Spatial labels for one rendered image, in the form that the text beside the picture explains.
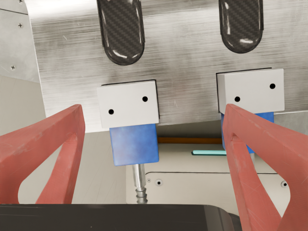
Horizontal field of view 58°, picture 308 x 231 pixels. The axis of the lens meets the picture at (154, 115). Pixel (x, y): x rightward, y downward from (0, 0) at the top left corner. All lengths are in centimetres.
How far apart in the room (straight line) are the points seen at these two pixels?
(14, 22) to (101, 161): 91
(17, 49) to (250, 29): 25
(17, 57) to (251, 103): 25
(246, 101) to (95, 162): 101
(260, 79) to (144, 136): 11
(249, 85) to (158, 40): 9
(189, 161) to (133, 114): 67
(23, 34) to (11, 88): 92
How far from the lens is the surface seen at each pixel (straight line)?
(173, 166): 89
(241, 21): 28
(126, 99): 24
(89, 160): 121
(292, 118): 36
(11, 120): 128
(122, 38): 27
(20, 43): 35
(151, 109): 24
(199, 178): 91
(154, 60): 26
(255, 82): 25
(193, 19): 27
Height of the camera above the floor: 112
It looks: 81 degrees down
